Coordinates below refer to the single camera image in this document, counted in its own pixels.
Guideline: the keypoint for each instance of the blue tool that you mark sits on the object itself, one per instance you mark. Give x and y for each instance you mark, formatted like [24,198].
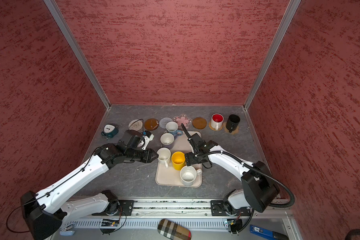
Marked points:
[267,234]

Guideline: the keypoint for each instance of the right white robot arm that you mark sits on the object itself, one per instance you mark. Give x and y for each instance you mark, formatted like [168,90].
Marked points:
[258,190]

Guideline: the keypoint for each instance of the white patterned round coaster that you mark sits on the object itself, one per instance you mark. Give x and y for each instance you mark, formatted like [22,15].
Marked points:
[136,125]

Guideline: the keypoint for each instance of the dark glossy brown coaster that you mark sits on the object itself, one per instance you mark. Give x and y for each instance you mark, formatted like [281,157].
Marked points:
[151,124]

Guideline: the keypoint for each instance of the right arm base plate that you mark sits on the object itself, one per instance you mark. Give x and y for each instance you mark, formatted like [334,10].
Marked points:
[219,207]

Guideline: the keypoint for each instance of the aluminium rail frame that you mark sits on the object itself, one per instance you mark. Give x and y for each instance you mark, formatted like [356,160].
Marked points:
[193,214]

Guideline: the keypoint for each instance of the pink flower coaster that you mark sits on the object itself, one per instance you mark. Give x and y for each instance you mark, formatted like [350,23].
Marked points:
[183,119]

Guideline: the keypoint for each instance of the black mug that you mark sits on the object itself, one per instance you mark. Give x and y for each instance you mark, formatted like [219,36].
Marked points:
[232,123]

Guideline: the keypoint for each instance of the plaid glasses case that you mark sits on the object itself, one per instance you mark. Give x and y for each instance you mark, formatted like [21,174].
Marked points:
[173,231]

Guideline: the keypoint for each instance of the cork coaster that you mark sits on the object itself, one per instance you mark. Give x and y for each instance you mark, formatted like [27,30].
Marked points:
[236,131]

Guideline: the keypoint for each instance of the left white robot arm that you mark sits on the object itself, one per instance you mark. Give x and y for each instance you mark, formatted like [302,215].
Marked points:
[47,210]

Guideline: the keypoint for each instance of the yellow mug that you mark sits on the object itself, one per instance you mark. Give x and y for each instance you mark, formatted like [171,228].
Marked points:
[178,160]

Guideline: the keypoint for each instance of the white mug front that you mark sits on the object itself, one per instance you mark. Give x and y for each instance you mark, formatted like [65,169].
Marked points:
[188,175]

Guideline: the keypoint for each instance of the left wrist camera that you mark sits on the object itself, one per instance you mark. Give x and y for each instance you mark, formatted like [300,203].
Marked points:
[135,140]

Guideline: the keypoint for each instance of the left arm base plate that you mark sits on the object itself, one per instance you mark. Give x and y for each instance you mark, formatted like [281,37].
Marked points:
[120,207]

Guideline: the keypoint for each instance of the white mug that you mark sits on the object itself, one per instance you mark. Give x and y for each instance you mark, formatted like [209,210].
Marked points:
[188,175]
[164,156]

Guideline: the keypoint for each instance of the grey round coaster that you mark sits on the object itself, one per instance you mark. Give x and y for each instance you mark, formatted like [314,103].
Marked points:
[164,121]

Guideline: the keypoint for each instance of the beige serving tray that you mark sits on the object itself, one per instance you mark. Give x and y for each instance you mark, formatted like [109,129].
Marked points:
[172,169]

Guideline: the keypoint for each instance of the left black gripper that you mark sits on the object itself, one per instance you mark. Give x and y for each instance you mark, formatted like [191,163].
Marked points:
[148,153]

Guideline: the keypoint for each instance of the blue floral mug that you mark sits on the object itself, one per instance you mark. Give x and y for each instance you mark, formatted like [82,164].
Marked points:
[172,128]

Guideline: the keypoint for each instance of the red interior mug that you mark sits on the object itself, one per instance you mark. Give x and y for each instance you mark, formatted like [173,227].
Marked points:
[217,120]

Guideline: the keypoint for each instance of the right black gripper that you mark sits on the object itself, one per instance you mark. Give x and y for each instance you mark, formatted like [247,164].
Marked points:
[190,160]

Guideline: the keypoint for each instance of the small stapler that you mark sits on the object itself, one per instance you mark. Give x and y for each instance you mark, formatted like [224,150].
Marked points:
[68,230]

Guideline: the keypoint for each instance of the lavender mug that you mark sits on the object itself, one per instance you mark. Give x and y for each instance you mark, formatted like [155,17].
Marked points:
[167,140]

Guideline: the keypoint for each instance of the brown wooden coaster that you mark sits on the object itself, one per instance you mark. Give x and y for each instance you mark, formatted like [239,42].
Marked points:
[199,123]

